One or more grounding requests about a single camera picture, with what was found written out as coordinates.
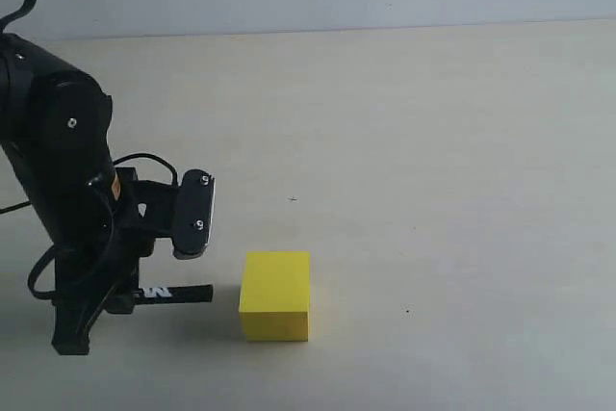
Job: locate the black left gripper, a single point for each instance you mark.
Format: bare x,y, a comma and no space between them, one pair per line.
98,218

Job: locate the black and white marker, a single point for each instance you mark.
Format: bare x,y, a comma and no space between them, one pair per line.
173,295

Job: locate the yellow cube block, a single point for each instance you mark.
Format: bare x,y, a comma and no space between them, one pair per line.
275,296

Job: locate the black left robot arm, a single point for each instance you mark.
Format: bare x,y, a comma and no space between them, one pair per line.
44,98

